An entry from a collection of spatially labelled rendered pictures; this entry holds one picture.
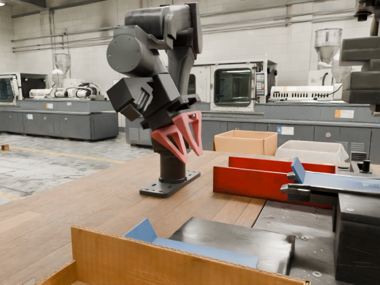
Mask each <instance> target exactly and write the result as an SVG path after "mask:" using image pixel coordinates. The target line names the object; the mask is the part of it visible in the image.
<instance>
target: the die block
mask: <svg viewBox="0 0 380 285"><path fill-rule="evenodd" d="M332 231H333V232H335V244H334V269H335V280H338V281H341V282H346V283H351V284H355V285H380V226H375V225H370V224H363V223H357V222H350V221H343V220H340V215H339V205H337V206H333V207H332Z"/></svg>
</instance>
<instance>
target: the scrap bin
mask: <svg viewBox="0 0 380 285"><path fill-rule="evenodd" d="M292 163H293V162H292V161H279V160H272V159H259V158H247V157H234V156H229V157H228V167H222V166H213V192H216V193H224V194H229V195H237V196H244V197H252V198H260V199H264V200H272V201H280V202H287V203H292V204H300V205H308V206H316V207H321V208H328V209H333V206H332V205H325V204H316V203H312V202H299V201H287V193H285V194H281V191H280V189H281V187H282V185H284V184H288V183H293V179H291V180H288V179H287V174H288V173H289V172H293V170H292V169H291V165H292ZM301 164H302V166H303V168H304V170H305V171H312V172H324V173H330V174H335V172H336V171H338V166H337V165H324V164H317V163H304V162H301Z"/></svg>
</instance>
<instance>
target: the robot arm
mask: <svg viewBox="0 0 380 285"><path fill-rule="evenodd" d="M189 28H193V29H189ZM202 46H203V39H202V29H201V21H200V13H199V9H198V3H197V2H191V3H184V4H183V5H172V4H167V5H160V6H159V7H156V8H142V9H134V10H128V11H127V12H126V14H125V17H124V26H116V27H114V29H113V39H112V40H111V42H110V43H109V45H108V47H107V50H106V59H107V62H108V64H109V66H110V67H111V68H112V69H113V70H114V71H116V72H118V73H121V74H123V75H126V76H128V77H123V78H121V79H120V80H119V81H118V82H117V83H116V84H114V85H113V86H112V87H111V88H110V89H109V90H107V91H106V93H107V96H108V98H109V100H110V102H111V104H112V106H113V108H114V110H115V112H117V113H118V112H120V113H121V114H122V115H124V116H125V117H126V118H127V119H128V120H129V121H130V122H133V121H134V120H135V119H137V118H138V117H140V116H141V115H142V116H143V118H144V120H143V121H142V122H140V125H141V127H142V129H148V128H150V129H151V130H152V132H151V134H150V135H151V141H152V146H153V150H154V153H158V154H160V175H159V177H158V180H156V181H154V182H152V183H150V184H148V185H146V186H144V187H142V188H140V189H139V192H140V195H146V196H152V197H159V198H168V197H169V196H171V195H172V194H174V193H175V192H177V191H178V190H180V189H182V188H183V187H185V186H186V185H187V184H189V183H191V182H192V181H194V180H195V179H197V178H198V177H200V176H201V172H200V171H192V170H186V163H187V162H189V159H188V155H187V154H188V153H189V152H191V148H192V150H193V151H194V152H195V153H196V155H197V156H198V157H199V156H201V155H203V152H202V142H201V117H202V113H201V111H197V110H196V108H195V106H194V104H195V103H197V102H201V98H200V96H199V95H198V94H190V95H187V89H188V81H189V75H190V72H191V68H192V66H193V64H194V61H195V60H197V55H198V54H201V53H202ZM158 50H165V53H166V54H167V58H168V69H167V68H166V66H165V64H164V62H163V60H162V58H161V55H160V53H159V51H158ZM190 123H191V124H192V127H193V132H194V136H195V141H196V142H195V141H194V139H193V136H192V134H191V130H190V128H189V125H188V124H190Z"/></svg>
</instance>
